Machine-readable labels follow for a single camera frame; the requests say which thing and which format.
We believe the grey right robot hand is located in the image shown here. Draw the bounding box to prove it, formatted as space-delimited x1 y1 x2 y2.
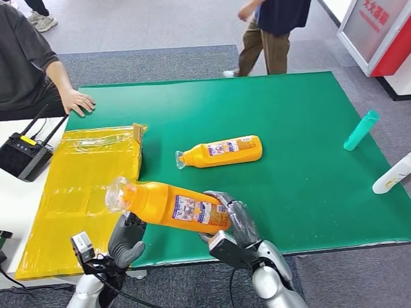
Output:
198 191 261 250

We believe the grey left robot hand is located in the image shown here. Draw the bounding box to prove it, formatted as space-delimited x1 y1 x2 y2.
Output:
107 211 147 270

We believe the orange detergent bottle clear cap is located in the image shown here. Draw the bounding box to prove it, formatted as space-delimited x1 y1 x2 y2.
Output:
175 135 263 171
105 176 232 235

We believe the teal plastic bottle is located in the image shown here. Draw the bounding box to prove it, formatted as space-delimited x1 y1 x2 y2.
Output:
343 109 380 152

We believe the white plastic bottle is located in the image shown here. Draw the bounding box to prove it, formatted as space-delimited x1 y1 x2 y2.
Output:
372 152 411 195

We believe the green table mat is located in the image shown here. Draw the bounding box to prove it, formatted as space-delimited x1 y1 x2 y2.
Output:
66 71 411 269

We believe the yellow plastic-wrapped board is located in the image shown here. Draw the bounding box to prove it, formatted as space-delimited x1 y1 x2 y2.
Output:
14 123 148 282

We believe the black controller with antennas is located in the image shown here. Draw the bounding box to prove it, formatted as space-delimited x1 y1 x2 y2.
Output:
0 104 70 183

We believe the black device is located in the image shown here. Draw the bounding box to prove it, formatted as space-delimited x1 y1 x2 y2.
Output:
0 230 14 265

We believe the person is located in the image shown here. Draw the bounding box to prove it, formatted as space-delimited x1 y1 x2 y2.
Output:
223 0 312 78
23 0 59 33
0 3 97 122

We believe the red white extinguisher cabinet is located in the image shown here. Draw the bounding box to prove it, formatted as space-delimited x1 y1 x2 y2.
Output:
336 0 411 78

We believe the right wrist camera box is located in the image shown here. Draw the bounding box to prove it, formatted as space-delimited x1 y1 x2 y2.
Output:
209 230 260 270

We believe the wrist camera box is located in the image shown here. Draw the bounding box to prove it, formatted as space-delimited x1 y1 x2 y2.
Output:
70 231 97 264
209 230 260 270

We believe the black cable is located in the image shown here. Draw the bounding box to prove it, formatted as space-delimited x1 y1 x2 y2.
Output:
228 268 239 308
93 271 162 308
0 265 36 296

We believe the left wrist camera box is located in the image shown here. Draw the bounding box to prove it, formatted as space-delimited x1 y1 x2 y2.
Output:
70 231 97 264

